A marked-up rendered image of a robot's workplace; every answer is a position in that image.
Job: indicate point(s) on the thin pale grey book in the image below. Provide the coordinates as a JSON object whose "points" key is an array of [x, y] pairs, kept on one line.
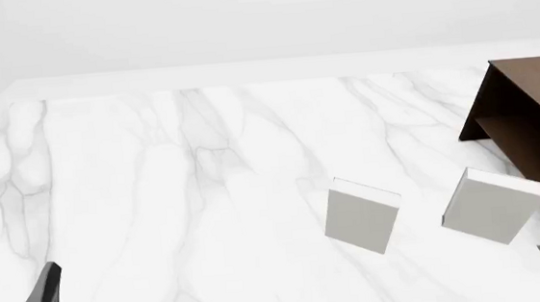
{"points": [[360, 220]]}

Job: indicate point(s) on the thick pale grey book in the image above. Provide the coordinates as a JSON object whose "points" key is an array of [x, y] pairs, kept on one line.
{"points": [[489, 209]]}

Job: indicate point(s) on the dark brown wooden shelf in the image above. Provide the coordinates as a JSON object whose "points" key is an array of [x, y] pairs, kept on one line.
{"points": [[538, 119]]}

